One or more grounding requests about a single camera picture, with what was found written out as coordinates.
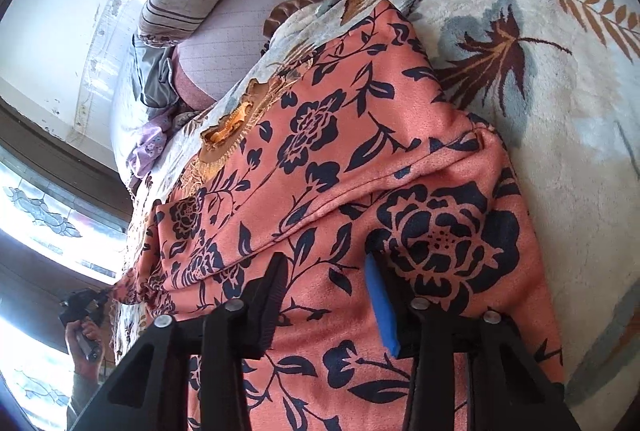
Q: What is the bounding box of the person's left forearm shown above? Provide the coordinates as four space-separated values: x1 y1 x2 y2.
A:
66 358 110 431

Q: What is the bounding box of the pale blue quilt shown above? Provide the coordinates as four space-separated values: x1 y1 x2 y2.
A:
109 55 151 174

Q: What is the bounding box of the grey cloth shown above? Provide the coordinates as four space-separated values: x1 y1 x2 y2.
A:
131 33 182 108

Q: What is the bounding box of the stained glass window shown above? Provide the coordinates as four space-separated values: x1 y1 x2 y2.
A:
0 98 135 427

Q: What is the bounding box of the orange floral print garment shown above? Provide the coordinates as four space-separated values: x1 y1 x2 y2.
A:
112 0 567 431

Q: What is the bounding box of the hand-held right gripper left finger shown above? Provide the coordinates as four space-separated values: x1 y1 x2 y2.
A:
75 254 290 431

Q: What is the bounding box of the lilac printed cloth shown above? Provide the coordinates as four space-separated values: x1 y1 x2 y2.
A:
125 115 174 178

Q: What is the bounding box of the person's left hand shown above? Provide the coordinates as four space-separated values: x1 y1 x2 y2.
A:
65 318 103 363

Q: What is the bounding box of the cream leaf print blanket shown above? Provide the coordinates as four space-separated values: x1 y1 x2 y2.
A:
111 0 640 412

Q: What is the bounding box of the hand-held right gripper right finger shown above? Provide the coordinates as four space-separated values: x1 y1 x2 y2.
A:
364 255 582 431

